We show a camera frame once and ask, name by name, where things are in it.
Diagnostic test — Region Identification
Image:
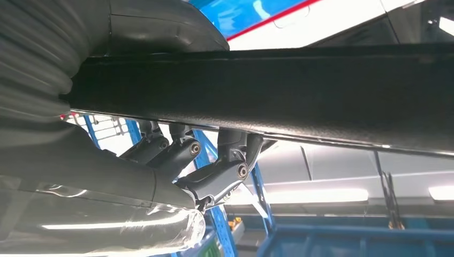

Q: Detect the blue metal shelf rack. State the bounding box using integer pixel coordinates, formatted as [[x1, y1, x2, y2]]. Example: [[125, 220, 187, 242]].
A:
[[83, 0, 309, 257]]

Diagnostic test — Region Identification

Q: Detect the white car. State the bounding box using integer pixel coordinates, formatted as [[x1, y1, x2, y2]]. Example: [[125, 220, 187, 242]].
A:
[[226, 0, 454, 49]]

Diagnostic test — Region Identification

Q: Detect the red barrier belt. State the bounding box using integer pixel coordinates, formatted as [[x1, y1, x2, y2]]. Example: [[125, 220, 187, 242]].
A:
[[226, 0, 322, 41]]

